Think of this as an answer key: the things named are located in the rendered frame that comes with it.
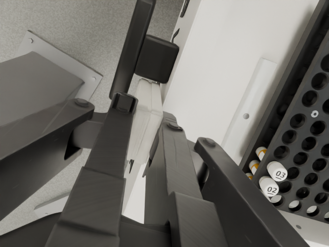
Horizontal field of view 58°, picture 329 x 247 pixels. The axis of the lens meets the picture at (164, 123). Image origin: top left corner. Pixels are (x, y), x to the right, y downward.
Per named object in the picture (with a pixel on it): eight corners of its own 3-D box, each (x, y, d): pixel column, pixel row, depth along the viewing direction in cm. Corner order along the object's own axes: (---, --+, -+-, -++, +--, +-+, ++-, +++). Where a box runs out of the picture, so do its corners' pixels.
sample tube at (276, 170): (262, 157, 28) (283, 184, 24) (251, 153, 28) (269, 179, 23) (269, 146, 27) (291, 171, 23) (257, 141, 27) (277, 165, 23)
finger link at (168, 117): (159, 141, 13) (219, 160, 14) (157, 108, 18) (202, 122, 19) (149, 169, 14) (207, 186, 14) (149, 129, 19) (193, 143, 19)
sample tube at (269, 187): (256, 170, 28) (275, 198, 24) (245, 167, 28) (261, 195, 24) (261, 159, 28) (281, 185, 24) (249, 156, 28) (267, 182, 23)
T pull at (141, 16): (109, 96, 22) (106, 101, 21) (140, -9, 19) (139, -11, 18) (155, 111, 22) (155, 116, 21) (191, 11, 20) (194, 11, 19)
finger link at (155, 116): (150, 111, 15) (164, 115, 15) (150, 80, 21) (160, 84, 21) (131, 162, 16) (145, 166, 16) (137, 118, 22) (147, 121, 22)
